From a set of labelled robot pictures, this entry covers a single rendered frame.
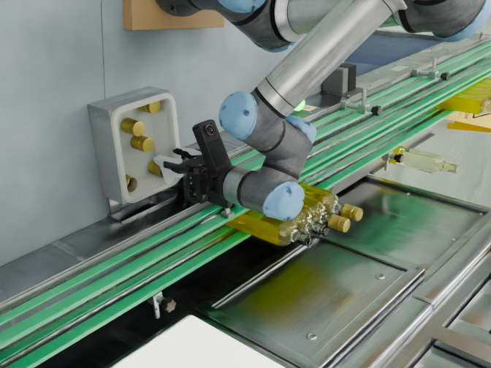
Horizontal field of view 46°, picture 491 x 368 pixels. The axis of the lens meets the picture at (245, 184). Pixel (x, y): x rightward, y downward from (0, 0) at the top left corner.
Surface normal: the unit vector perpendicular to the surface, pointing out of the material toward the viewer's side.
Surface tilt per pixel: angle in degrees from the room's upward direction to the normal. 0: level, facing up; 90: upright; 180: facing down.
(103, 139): 90
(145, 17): 4
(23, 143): 0
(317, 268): 90
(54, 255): 90
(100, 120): 90
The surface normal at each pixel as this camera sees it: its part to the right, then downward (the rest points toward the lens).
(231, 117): -0.61, -0.33
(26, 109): 0.74, 0.25
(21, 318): -0.05, -0.91
